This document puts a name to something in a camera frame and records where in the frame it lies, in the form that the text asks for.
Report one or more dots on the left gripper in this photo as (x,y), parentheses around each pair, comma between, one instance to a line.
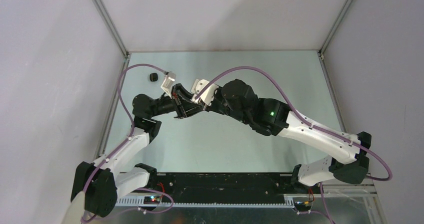
(178,93)

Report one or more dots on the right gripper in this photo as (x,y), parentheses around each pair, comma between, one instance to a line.
(212,107)

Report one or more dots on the black earbud charging case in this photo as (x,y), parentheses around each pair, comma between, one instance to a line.
(153,77)

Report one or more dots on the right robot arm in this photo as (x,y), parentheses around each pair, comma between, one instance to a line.
(344,161)

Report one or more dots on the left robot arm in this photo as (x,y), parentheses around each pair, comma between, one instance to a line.
(100,184)

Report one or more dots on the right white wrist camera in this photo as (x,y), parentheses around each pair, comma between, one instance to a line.
(201,94)

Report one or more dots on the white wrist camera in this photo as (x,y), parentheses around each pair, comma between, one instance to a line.
(168,82)
(201,94)

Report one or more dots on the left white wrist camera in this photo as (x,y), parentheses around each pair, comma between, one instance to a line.
(168,82)

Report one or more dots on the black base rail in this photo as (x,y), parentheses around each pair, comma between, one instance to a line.
(228,188)

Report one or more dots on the right aluminium frame post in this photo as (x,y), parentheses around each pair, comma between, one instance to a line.
(335,26)

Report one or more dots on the aluminium frame post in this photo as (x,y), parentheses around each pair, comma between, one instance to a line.
(335,26)
(105,16)

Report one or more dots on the left aluminium frame post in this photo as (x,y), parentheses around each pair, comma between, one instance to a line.
(105,16)

